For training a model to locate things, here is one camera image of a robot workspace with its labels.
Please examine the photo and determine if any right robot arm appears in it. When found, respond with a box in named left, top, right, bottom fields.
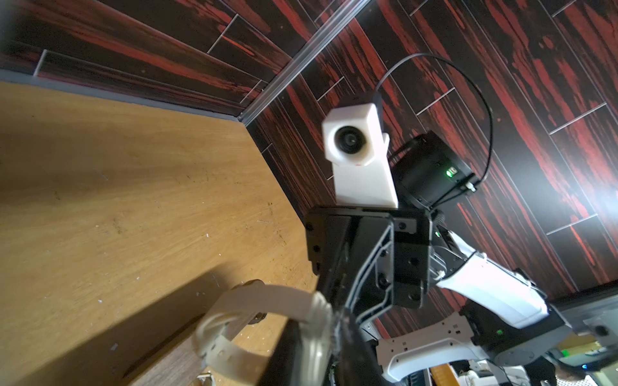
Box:
left=306, top=126, right=598, bottom=382

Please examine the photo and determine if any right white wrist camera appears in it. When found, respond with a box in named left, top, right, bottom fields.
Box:
left=322, top=91, right=398, bottom=209

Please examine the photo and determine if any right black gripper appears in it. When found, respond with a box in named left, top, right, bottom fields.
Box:
left=304, top=207, right=432, bottom=385

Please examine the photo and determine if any right black cable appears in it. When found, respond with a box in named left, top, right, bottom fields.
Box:
left=375, top=52, right=494, bottom=189

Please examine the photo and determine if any white watch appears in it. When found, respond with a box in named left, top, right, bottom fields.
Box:
left=192, top=281, right=334, bottom=385

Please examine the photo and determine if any dark wooden watch stand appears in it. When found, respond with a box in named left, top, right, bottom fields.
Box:
left=121, top=314, right=204, bottom=385

